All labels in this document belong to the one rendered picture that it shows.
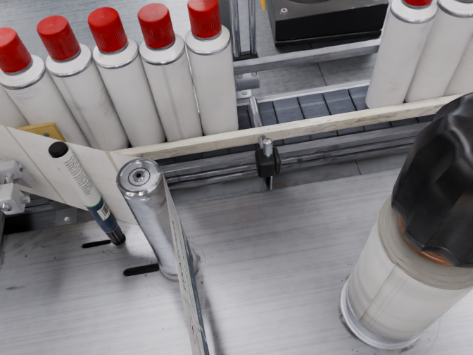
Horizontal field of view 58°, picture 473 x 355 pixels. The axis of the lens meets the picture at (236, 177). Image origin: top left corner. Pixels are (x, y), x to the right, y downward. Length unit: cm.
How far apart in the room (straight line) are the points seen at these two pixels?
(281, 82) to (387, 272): 47
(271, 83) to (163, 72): 29
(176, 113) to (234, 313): 25
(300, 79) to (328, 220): 30
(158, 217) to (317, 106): 34
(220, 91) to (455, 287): 34
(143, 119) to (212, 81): 10
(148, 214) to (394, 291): 21
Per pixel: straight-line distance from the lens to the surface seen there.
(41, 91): 53
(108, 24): 48
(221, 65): 50
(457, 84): 67
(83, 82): 52
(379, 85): 61
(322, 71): 77
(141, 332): 50
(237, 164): 59
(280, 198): 55
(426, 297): 35
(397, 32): 56
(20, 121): 58
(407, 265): 33
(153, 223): 39
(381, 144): 65
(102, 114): 56
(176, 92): 52
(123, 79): 51
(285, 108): 64
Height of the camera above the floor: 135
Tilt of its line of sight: 56 degrees down
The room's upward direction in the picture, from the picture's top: 6 degrees counter-clockwise
